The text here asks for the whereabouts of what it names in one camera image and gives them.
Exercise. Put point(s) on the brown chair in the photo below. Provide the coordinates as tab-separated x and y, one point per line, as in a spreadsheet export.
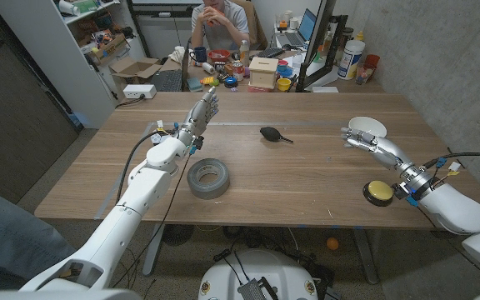
257	25

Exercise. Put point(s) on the white power strip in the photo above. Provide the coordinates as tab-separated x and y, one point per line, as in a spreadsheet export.
139	91

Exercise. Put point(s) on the white wipes canister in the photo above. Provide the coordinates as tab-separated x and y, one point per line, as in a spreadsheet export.
350	60

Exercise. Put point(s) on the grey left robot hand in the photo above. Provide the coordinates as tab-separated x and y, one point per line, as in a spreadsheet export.
198	116

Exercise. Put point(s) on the black rubber bulb pipette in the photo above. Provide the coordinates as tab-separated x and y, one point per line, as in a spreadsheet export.
270	133

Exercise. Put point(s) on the orange plastic toy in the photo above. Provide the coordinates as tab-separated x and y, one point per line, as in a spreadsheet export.
215	17

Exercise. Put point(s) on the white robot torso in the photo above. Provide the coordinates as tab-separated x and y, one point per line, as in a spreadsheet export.
261	271

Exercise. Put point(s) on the grey duct tape roll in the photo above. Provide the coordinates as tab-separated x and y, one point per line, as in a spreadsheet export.
198	186

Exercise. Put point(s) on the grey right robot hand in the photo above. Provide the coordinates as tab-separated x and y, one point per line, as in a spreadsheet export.
386	152

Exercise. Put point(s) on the grey table leg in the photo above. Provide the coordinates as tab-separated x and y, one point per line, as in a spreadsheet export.
365	254
153	250

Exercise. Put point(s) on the small wooden box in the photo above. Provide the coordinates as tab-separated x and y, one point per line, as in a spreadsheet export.
263	71

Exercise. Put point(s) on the red bowl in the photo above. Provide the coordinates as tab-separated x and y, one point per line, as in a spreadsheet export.
219	55

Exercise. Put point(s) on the white shelf unit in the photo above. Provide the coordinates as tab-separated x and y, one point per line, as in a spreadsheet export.
48	33

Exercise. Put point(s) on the seated person in grey shirt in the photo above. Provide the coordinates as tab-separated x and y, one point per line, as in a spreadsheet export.
231	33

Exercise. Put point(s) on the black monitor on stand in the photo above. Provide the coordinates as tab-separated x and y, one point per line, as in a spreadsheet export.
321	25

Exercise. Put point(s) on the dark blue mug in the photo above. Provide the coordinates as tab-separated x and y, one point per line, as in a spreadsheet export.
200	54

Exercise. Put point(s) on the yellow cup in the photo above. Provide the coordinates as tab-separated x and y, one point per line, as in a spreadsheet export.
283	84

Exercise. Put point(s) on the cardboard box with toys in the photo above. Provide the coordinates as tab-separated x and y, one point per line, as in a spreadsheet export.
108	48

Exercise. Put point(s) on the clear plastic bottle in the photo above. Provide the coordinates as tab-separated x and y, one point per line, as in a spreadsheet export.
244	52

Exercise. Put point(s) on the black keyboard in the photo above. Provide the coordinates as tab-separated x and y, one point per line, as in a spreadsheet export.
270	52

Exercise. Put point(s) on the yellow button with black base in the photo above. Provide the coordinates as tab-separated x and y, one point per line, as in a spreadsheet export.
379	191

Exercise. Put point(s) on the open laptop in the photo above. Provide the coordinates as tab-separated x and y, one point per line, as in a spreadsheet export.
302	29

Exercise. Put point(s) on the standing person in blue jeans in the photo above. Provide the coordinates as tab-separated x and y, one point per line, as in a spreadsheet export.
6	237

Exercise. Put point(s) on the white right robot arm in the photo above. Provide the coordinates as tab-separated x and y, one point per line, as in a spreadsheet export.
456	208

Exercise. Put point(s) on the red cup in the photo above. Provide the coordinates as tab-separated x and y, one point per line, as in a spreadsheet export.
372	60

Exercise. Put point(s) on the printed tin can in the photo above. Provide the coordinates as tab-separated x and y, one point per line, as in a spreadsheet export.
238	71

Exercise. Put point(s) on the clear cup with coloured pieces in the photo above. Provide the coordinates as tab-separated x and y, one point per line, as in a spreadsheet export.
364	74

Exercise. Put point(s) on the white bowl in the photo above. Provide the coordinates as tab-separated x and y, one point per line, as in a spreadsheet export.
369	124

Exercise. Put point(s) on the open cardboard box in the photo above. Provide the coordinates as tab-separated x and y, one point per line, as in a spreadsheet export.
133	68

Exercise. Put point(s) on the yellow squeeze bottle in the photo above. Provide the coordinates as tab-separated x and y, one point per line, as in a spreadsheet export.
360	36

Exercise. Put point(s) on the orange ball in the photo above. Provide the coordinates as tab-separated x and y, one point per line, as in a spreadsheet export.
332	243

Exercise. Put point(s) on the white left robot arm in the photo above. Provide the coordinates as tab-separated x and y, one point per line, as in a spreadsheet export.
115	233

